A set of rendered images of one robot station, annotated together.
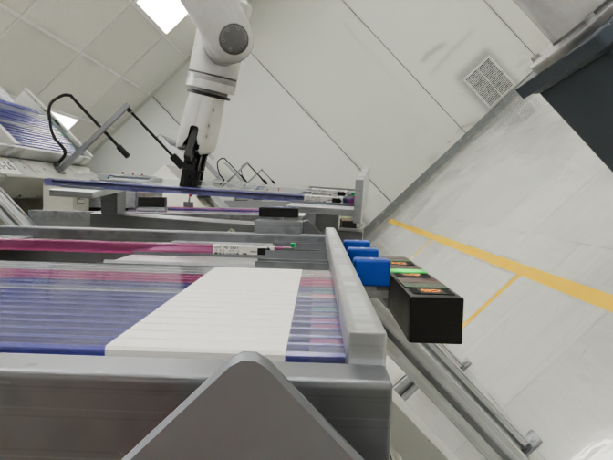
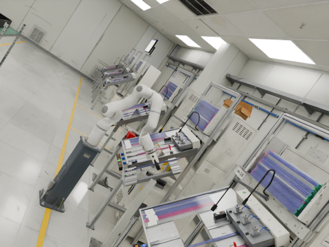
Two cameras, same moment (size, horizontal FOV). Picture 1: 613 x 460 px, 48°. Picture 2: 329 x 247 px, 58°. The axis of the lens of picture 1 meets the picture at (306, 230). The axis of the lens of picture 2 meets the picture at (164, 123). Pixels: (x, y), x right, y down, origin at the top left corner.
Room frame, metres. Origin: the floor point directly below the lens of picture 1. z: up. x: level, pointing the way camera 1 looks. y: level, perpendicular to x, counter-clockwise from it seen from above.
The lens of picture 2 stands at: (3.45, -1.05, 1.57)
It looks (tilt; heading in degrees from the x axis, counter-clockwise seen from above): 7 degrees down; 157
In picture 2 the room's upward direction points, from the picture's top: 35 degrees clockwise
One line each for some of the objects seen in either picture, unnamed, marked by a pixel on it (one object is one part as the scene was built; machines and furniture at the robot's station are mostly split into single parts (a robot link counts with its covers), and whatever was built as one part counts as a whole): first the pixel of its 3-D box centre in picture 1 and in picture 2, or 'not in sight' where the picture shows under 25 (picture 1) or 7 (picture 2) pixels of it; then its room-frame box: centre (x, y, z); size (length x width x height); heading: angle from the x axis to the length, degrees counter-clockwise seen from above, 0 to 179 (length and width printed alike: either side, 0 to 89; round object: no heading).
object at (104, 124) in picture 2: not in sight; (110, 118); (0.76, -0.38, 1.00); 0.19 x 0.12 x 0.24; 126
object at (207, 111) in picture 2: not in sight; (206, 116); (0.63, 0.51, 1.52); 0.51 x 0.13 x 0.27; 177
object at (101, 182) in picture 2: not in sight; (116, 157); (-0.17, 0.21, 0.39); 0.24 x 0.24 x 0.78; 87
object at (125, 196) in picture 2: not in sight; (150, 206); (0.57, 0.64, 0.31); 0.70 x 0.65 x 0.62; 177
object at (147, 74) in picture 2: not in sight; (131, 87); (-4.12, 0.85, 0.95); 1.36 x 0.82 x 1.90; 87
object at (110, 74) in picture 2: not in sight; (126, 79); (-5.57, 0.91, 0.95); 1.37 x 0.82 x 1.90; 87
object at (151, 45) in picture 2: not in sight; (152, 47); (-4.13, 0.70, 2.10); 0.58 x 0.14 x 0.41; 177
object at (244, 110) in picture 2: not in sight; (237, 106); (0.53, 0.82, 1.82); 0.68 x 0.30 x 0.20; 177
